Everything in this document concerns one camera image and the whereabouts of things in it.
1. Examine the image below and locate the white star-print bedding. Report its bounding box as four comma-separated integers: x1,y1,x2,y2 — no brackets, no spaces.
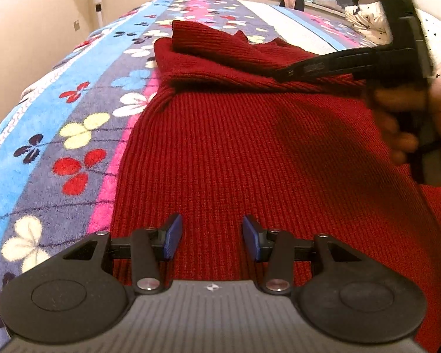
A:
344,1,441,81

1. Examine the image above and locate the floral fleece blanket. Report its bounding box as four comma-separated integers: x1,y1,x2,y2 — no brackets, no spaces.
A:
0,0,357,339

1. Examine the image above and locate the red knit sweater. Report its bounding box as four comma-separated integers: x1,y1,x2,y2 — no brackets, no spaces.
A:
109,20,441,353

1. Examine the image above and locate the person's right hand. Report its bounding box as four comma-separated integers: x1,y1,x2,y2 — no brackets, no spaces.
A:
367,79,441,179

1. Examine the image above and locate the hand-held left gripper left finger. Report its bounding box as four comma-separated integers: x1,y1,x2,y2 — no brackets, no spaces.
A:
61,214,184,295

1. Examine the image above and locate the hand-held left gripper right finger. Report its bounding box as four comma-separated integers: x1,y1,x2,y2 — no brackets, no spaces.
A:
242,215,365,294

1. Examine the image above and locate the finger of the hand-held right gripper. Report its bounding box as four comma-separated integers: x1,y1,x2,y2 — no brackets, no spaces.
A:
274,46,395,84

